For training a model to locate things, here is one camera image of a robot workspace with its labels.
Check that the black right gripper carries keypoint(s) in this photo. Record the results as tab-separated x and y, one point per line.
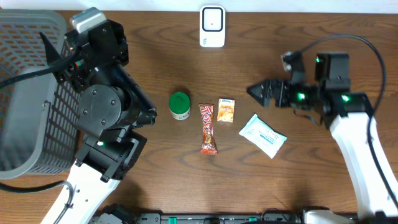
270	85

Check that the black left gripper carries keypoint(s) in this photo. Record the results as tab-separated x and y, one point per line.
77	73

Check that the mint Zappy wipes pack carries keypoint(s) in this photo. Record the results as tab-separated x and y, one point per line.
263	136

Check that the red Top chocolate bar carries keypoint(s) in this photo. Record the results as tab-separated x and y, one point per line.
208	146

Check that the green lid jar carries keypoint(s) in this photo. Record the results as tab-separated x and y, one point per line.
179	106

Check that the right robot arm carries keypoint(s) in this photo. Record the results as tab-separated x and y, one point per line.
349	117

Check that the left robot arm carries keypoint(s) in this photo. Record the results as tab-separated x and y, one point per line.
110	109

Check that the white barcode scanner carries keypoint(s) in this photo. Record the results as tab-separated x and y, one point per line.
212	26

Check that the grey plastic mesh basket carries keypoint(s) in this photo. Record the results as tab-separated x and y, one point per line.
38	116

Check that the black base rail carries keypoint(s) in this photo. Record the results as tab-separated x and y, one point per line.
116	213

